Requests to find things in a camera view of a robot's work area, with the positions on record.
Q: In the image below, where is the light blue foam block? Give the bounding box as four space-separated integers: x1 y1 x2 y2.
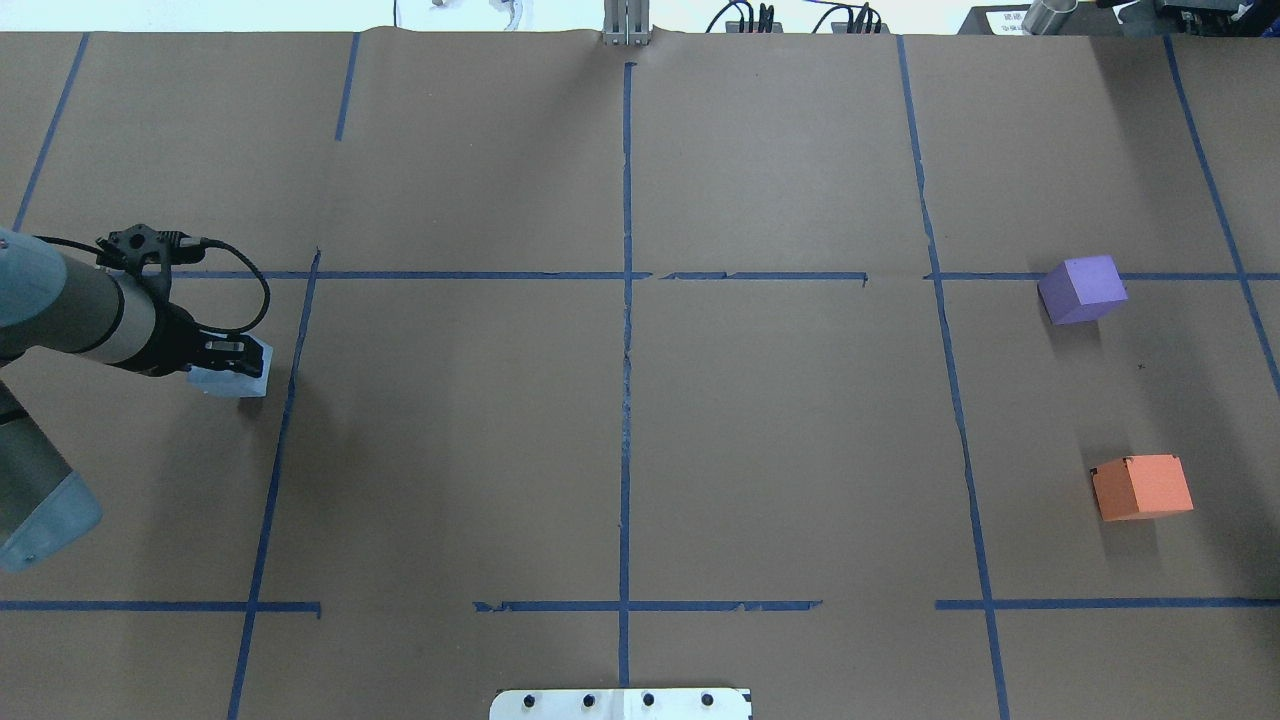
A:
186 337 274 398

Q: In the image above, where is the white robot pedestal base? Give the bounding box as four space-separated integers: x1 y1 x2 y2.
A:
489 687 754 719

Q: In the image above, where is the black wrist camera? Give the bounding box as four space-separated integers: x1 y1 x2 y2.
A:
95 224 207 275

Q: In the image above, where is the orange foam block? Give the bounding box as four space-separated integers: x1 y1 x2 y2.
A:
1091 454 1194 521

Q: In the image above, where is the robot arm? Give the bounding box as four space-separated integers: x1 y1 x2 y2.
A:
1 224 273 573

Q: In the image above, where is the black camera cable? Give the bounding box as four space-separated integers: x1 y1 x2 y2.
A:
29 234 273 334

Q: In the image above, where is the aluminium frame post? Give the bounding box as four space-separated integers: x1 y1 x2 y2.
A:
602 0 652 47

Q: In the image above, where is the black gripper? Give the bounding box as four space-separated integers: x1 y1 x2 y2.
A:
140 301 265 379

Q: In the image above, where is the silver metal cup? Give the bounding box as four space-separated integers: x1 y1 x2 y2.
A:
1021 0 1079 36

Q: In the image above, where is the purple foam block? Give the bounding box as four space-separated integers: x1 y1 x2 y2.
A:
1037 255 1129 325

